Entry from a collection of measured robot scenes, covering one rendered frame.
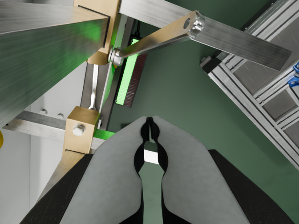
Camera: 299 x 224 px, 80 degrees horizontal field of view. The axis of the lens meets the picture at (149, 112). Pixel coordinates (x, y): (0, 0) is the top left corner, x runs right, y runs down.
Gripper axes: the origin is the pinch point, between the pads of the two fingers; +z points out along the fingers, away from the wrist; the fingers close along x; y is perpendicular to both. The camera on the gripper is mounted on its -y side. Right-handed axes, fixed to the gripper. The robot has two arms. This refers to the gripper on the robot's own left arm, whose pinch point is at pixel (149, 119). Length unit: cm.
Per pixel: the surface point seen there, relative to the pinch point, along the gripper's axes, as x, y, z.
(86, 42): -5.0, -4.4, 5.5
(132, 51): -1.5, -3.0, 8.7
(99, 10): -5.4, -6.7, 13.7
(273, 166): 106, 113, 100
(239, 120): 66, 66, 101
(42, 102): -32, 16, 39
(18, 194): -48, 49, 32
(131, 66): -3.9, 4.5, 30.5
